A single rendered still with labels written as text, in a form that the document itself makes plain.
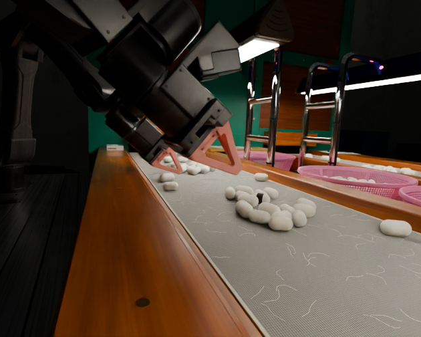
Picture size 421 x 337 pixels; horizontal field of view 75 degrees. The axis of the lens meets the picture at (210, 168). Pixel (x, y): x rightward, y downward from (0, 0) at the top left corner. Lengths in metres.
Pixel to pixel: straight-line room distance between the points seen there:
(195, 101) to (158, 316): 0.21
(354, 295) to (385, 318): 0.03
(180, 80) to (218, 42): 0.07
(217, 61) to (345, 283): 0.26
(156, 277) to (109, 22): 0.22
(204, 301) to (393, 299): 0.16
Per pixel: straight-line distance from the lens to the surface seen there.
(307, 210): 0.44
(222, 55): 0.34
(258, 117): 1.45
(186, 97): 0.30
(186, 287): 0.20
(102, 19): 0.29
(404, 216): 0.48
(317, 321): 0.23
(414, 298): 0.29
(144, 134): 0.61
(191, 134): 0.29
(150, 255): 0.24
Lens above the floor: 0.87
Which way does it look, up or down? 9 degrees down
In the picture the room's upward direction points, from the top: 3 degrees clockwise
